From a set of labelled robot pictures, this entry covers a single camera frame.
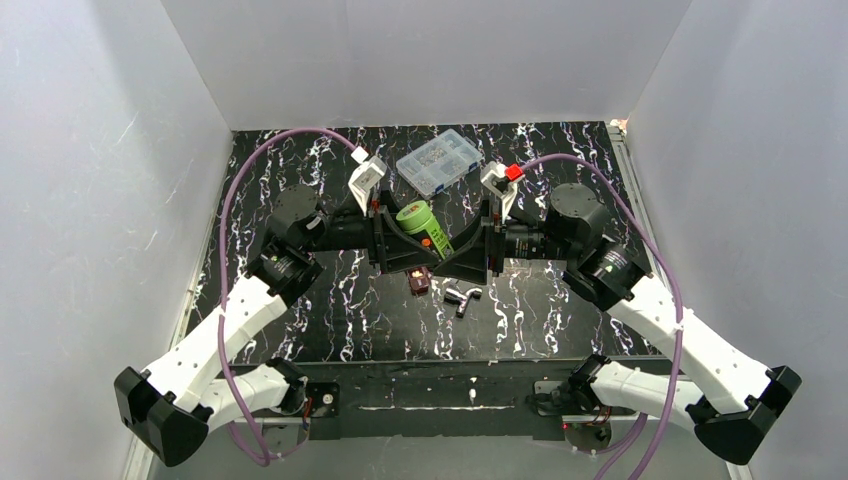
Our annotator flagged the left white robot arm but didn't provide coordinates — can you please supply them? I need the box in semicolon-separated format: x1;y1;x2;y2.
114;185;441;467

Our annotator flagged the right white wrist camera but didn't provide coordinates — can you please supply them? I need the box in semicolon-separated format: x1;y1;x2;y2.
480;162;524;220

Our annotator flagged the chrome faucet tap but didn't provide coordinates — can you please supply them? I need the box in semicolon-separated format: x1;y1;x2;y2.
443;287;482;318

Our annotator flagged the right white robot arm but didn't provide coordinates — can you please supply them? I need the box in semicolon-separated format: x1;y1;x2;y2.
435;183;802;465

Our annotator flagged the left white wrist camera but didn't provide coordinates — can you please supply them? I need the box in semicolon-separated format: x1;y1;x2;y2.
347;146;388;216

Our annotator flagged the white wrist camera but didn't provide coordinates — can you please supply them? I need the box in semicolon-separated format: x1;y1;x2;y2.
347;146;388;216
480;162;524;220

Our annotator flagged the clear plastic organizer box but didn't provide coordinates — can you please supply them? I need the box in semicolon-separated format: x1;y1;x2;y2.
395;129;483;200

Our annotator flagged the red pill organizer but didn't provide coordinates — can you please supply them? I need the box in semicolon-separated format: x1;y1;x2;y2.
406;267;431;296

